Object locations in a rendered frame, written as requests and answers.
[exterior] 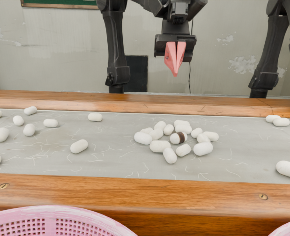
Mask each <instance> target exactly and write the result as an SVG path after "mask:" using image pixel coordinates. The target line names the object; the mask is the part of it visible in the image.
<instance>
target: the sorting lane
mask: <svg viewBox="0 0 290 236"><path fill-rule="evenodd" d="M0 111H1V112H2V116H1V117H0V128H2V127H4V128H6V129H8V130H9V135H8V137H7V138H6V140H5V141H3V142H0V156H1V162H0V173H10V174H36V175H61V176H86V177H122V178H148V179H173V180H198V181H223V182H248V183H273V184H290V177H289V176H286V175H282V174H280V173H279V172H278V171H277V169H276V165H277V163H278V162H279V161H288V162H290V123H289V125H288V126H275V125H274V123H269V122H267V121H266V118H253V117H226V116H198V115H171V114H144V113H116V112H89V111H49V110H37V112H36V113H33V114H31V115H26V114H25V113H24V110H22V109H0ZM90 113H99V114H101V115H102V117H103V118H102V120H101V121H90V120H89V119H88V115H89V114H90ZM15 116H21V117H22V118H23V120H24V123H23V125H21V126H16V125H15V124H14V122H13V118H14V117H15ZM46 119H55V120H57V122H58V125H57V126H56V127H46V126H45V125H44V121H45V120H46ZM176 120H182V121H187V122H189V124H190V126H191V128H192V131H193V130H194V129H196V128H201V129H202V131H203V132H202V133H204V132H214V133H217V134H218V136H219V138H218V140H217V141H210V143H211V144H212V146H213V150H212V152H210V153H208V154H205V155H201V156H199V155H196V154H195V153H194V151H193V148H194V146H195V145H196V144H198V143H199V142H198V141H197V138H194V137H192V136H191V133H190V134H187V140H186V141H185V142H183V143H180V144H173V143H171V141H170V136H171V135H172V134H174V133H176V131H175V127H174V122H175V121H176ZM288 120H289V121H290V118H288ZM159 121H163V122H165V123H166V126H167V125H168V124H170V125H173V127H174V130H173V131H172V133H171V134H170V135H165V134H164V132H163V136H162V137H161V138H159V139H158V140H165V141H168V142H169V143H170V145H171V148H172V149H173V151H174V153H175V154H176V149H177V148H178V147H180V146H182V145H184V144H188V145H189V146H190V147H191V151H190V153H188V154H186V155H185V156H182V157H181V156H178V155H177V154H176V156H177V160H176V162H175V163H172V164H170V163H168V162H167V161H166V159H165V157H164V155H163V152H153V151H151V149H150V147H149V146H150V144H148V145H144V144H141V143H138V142H136V141H135V139H134V135H135V134H136V133H137V132H140V131H141V130H142V129H146V128H149V127H150V128H152V129H153V130H154V126H155V125H156V124H157V123H158V122H159ZM27 124H33V125H34V126H35V128H36V129H35V132H34V134H33V135H32V136H26V135H24V133H23V130H24V128H25V126H26V125H27ZM79 140H86V141H87V142H88V147H87V148H86V149H85V150H83V151H81V152H79V153H77V154H75V153H73V152H71V150H70V147H71V145H72V144H73V143H75V142H77V141H79Z"/></svg>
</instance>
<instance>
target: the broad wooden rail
mask: <svg viewBox="0 0 290 236"><path fill-rule="evenodd" d="M31 106H34V107H36V108H37V110H49V111H89V112H116V113H144V114H171V115H198V116H226V117H253V118H266V117H267V116H268V115H278V116H280V117H281V118H290V99H266V98H238V97H210V96H169V95H141V94H113V93H84V92H57V91H28V90H1V89H0V109H22V110H24V109H26V108H29V107H31Z"/></svg>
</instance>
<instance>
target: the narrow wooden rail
mask: <svg viewBox="0 0 290 236"><path fill-rule="evenodd" d="M42 205H58V206H70V207H78V208H83V209H87V210H90V211H94V212H97V213H99V214H102V215H105V216H107V217H109V218H111V219H113V220H115V221H117V222H119V223H121V224H122V225H124V226H125V227H127V228H128V229H130V230H131V231H132V232H134V233H135V234H136V235H137V236H268V235H269V234H271V233H272V232H273V231H274V230H276V229H277V228H279V227H280V226H282V225H284V224H286V223H288V222H290V184H273V183H248V182H223V181H198V180H173V179H148V178H122V177H86V176H61V175H36V174H10V173H0V211H4V210H9V209H13V208H20V207H29V206H42Z"/></svg>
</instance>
